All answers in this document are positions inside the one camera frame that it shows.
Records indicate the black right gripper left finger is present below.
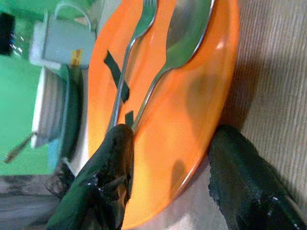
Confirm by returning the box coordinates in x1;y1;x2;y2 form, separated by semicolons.
45;124;135;230

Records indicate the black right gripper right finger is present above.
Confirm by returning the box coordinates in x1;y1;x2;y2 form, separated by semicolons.
208;124;307;230

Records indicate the orange plate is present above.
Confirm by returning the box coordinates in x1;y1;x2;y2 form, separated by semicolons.
86;0;241;225

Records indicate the silver metal spoon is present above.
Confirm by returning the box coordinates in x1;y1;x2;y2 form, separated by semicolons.
130;0;216;131

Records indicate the silver metal fork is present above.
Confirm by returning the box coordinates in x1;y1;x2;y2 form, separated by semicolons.
109;0;158;130

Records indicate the short black tape piece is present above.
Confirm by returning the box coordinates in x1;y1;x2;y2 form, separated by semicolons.
124;110;135;127

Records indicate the white ribbed container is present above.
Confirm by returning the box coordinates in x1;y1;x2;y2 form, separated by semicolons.
31;67;70;149

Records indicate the long black tape strip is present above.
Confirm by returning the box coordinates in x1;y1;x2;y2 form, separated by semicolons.
103;49;131;103

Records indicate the grey mug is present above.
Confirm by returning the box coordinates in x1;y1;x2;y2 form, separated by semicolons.
29;1;98;70

